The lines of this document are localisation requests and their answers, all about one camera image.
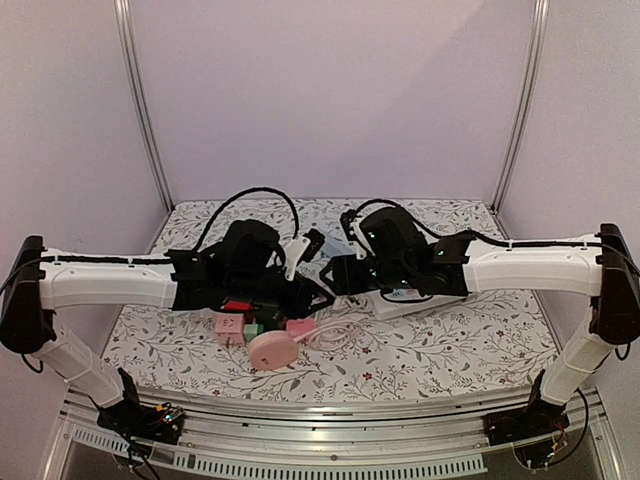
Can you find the floral table cloth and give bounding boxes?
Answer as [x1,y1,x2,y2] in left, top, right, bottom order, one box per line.
[97,198,559,404]

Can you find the dark green cube socket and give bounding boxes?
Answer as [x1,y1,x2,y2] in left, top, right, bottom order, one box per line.
[254,306,288,332]

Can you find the blue power strip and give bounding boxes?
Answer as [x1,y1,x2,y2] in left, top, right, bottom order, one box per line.
[320,236,354,259]

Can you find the white colourful power strip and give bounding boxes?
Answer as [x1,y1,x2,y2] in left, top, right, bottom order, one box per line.
[368,289,457,320]

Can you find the left aluminium corner post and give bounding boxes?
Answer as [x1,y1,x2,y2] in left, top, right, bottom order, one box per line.
[112,0,174,213]

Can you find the aluminium front rail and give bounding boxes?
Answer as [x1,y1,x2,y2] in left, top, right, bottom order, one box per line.
[42,388,625,479]

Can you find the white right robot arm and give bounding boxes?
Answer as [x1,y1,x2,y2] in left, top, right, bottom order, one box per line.
[320,205,639,436]

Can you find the red cube socket adapter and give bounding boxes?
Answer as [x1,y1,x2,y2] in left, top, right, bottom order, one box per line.
[222,301,254,313]

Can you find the green beige socket adapter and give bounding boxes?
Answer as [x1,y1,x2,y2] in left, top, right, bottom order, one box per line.
[243,323,264,344]

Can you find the aluminium corner post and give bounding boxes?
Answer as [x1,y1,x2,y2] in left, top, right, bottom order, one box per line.
[112,0,174,213]
[490,0,550,216]

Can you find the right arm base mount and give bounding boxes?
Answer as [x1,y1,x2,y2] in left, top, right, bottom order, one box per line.
[482,370,569,446]

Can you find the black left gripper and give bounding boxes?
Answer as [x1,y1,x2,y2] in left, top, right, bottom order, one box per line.
[226,269,332,319]

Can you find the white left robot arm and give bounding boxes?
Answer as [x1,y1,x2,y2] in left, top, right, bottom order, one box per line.
[1,219,334,434]

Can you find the pink plug adapter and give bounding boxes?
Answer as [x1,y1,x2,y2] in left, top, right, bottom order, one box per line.
[285,318,316,338]

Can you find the white plug block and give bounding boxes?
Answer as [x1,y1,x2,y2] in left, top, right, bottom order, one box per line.
[335,294,373,311]

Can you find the light pink cube socket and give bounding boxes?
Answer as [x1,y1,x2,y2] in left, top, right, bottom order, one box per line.
[215,312,245,347]

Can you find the right aluminium corner post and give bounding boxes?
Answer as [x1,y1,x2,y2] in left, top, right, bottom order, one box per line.
[490,0,550,216]

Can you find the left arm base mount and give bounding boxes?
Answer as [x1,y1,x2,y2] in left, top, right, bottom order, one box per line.
[97,368,185,445]

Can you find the pink round cable reel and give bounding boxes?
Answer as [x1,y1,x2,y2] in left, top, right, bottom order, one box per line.
[247,330,299,371]

